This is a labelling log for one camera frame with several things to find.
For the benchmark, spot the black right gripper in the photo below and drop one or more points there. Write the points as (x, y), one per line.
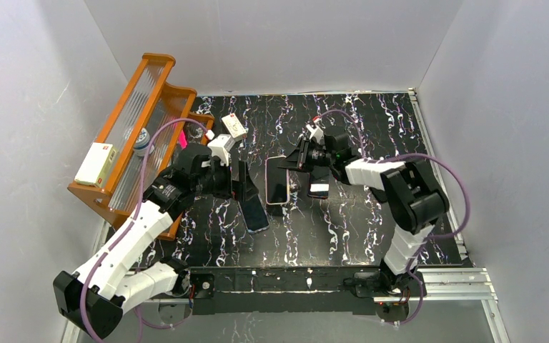
(306, 155)

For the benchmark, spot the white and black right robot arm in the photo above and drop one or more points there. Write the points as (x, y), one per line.
(405, 183)

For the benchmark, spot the white and green box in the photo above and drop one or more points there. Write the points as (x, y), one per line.
(96, 165)

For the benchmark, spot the blue smartphone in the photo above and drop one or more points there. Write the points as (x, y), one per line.
(254, 215)

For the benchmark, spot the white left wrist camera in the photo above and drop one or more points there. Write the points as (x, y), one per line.
(220, 147)

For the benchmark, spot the orange wooden shelf rack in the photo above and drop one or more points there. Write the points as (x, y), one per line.
(149, 102)

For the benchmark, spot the dark smartphone with light rim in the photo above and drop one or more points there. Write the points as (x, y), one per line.
(277, 182)

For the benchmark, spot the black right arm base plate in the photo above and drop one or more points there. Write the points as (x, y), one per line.
(398, 298)

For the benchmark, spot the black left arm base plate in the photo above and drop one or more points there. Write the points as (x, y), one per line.
(192, 296)

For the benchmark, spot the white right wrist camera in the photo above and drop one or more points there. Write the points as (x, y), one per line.
(314, 133)

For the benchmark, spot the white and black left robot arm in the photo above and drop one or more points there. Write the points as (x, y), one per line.
(96, 295)

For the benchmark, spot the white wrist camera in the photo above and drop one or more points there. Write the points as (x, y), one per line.
(220, 147)
(314, 133)

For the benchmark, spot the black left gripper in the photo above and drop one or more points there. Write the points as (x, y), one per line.
(236, 179)

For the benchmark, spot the pink marker pen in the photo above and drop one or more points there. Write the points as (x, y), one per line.
(182, 139)

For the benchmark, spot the white and blue tape roll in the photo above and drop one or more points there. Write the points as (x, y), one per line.
(143, 145)

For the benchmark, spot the small white carton box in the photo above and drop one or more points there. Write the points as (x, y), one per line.
(234, 127)

